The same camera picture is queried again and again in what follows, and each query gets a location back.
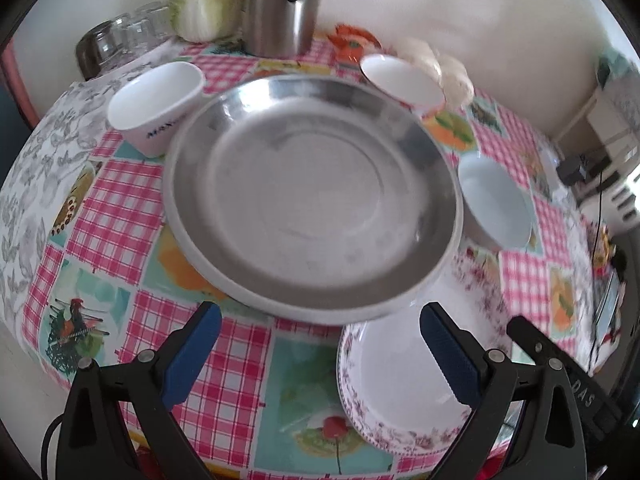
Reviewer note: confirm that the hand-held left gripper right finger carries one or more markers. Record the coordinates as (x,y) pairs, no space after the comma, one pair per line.
(447,355)

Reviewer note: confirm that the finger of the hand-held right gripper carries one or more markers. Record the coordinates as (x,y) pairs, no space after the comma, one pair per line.
(592,392)

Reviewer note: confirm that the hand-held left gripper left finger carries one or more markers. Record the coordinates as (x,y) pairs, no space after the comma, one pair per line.
(192,355)

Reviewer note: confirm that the pink floral rimmed plate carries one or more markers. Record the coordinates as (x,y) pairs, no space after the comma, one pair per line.
(395,375)

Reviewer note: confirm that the plain white bowl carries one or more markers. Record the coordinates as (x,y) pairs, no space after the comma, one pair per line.
(495,200)

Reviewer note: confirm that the large stainless steel plate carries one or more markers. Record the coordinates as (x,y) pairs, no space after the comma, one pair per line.
(310,185)

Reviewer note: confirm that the white bowl with dark print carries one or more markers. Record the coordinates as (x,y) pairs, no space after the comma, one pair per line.
(150,95)

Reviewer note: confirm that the white bowl with red rim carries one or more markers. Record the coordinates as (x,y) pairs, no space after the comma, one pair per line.
(400,80)

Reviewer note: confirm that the pink checked printed tablecloth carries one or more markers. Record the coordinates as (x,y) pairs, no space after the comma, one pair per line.
(115,185)

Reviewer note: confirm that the black power adapter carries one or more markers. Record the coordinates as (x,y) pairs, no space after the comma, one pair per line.
(575,170)

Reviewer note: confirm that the grey floral cloth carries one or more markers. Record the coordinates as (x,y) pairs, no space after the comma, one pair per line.
(45,160)

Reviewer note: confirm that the pack of white steamed buns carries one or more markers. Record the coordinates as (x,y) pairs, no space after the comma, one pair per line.
(457,82)

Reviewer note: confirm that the clear drinking glass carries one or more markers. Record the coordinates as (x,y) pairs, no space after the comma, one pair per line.
(160,15)
(127,37)
(145,22)

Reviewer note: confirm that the pink board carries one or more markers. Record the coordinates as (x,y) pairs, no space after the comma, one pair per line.
(17,80)

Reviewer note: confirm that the orange snack packet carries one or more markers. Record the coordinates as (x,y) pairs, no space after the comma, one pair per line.
(352,42)

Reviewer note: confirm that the stainless steel kettle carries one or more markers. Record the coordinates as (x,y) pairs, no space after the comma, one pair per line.
(275,15)

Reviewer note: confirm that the napa cabbage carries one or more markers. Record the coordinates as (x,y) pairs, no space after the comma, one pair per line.
(200,5)

